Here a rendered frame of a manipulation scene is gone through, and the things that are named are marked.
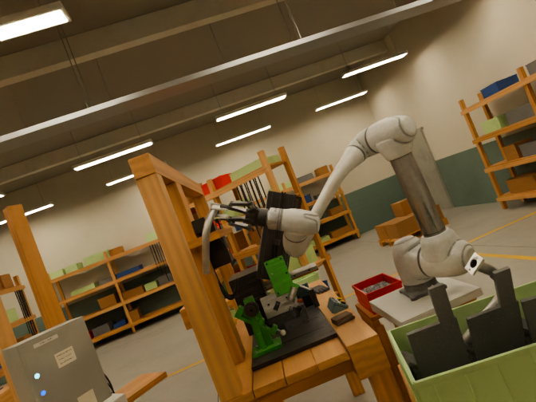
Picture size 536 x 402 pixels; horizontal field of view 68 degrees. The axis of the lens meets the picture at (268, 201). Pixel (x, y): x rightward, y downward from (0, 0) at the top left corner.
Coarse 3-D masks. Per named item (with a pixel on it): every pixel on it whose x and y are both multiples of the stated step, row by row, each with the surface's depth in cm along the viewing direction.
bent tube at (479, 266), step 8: (472, 256) 113; (480, 256) 110; (472, 264) 113; (480, 264) 109; (488, 264) 112; (472, 272) 110; (488, 272) 111; (496, 296) 116; (488, 304) 118; (464, 336) 120
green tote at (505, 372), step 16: (528, 288) 138; (480, 304) 140; (432, 320) 143; (464, 320) 141; (400, 336) 144; (400, 352) 144; (512, 352) 101; (528, 352) 101; (464, 368) 103; (480, 368) 102; (496, 368) 102; (512, 368) 102; (528, 368) 101; (416, 384) 105; (432, 384) 104; (448, 384) 104; (464, 384) 103; (480, 384) 103; (496, 384) 102; (512, 384) 102; (528, 384) 101; (416, 400) 122; (432, 400) 105; (448, 400) 104; (464, 400) 103; (480, 400) 103; (496, 400) 102; (512, 400) 102; (528, 400) 101
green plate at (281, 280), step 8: (280, 256) 229; (264, 264) 228; (272, 264) 228; (280, 264) 228; (272, 272) 227; (280, 272) 226; (288, 272) 226; (272, 280) 225; (280, 280) 225; (288, 280) 225; (280, 288) 224; (288, 288) 223
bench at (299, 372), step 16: (240, 320) 289; (240, 336) 247; (304, 352) 179; (320, 352) 172; (336, 352) 166; (240, 368) 190; (272, 368) 175; (288, 368) 168; (304, 368) 162; (320, 368) 162; (336, 368) 170; (352, 368) 170; (256, 384) 164; (272, 384) 161; (288, 384) 161; (304, 384) 169; (352, 384) 299; (384, 384) 162; (240, 400) 160; (256, 400) 168; (272, 400) 168; (384, 400) 162; (400, 400) 162
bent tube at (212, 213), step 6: (216, 204) 165; (216, 210) 164; (210, 216) 157; (204, 222) 156; (210, 222) 156; (204, 228) 155; (210, 228) 156; (204, 234) 154; (204, 240) 155; (204, 246) 156; (204, 252) 157; (204, 258) 159; (204, 264) 160; (204, 270) 161
